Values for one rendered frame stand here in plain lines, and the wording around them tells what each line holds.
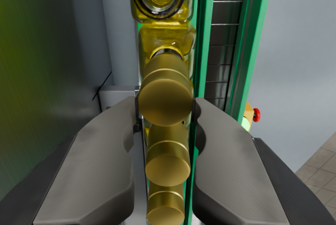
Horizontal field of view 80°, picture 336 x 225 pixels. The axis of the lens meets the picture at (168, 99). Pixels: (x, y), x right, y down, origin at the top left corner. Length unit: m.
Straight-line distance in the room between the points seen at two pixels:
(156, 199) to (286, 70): 0.52
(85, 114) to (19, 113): 0.13
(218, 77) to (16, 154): 0.35
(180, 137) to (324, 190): 2.45
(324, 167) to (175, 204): 2.17
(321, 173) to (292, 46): 1.86
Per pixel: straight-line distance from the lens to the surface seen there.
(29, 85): 0.22
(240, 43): 0.39
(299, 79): 0.67
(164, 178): 0.16
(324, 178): 2.44
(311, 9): 0.61
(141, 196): 0.67
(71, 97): 0.28
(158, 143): 0.16
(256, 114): 0.60
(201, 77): 0.33
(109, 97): 0.46
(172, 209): 0.19
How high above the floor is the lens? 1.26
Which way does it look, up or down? 61 degrees down
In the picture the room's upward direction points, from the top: 179 degrees counter-clockwise
